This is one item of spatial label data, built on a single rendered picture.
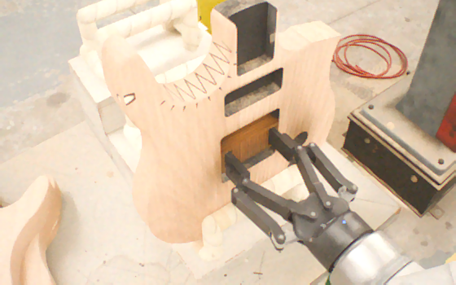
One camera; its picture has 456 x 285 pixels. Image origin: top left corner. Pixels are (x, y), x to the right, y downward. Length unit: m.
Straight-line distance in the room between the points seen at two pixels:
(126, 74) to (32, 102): 2.17
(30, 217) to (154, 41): 0.41
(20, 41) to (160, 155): 2.62
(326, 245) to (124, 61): 0.30
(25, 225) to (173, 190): 0.28
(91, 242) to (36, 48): 2.25
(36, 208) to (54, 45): 2.24
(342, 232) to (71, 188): 0.56
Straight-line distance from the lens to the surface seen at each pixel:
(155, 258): 0.80
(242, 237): 0.80
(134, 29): 0.79
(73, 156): 0.97
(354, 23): 3.03
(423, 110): 1.95
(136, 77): 0.45
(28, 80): 2.76
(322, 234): 0.54
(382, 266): 0.52
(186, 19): 0.84
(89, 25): 0.85
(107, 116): 0.84
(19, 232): 0.77
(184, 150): 0.56
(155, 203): 0.60
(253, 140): 0.64
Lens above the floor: 1.64
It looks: 49 degrees down
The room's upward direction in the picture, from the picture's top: straight up
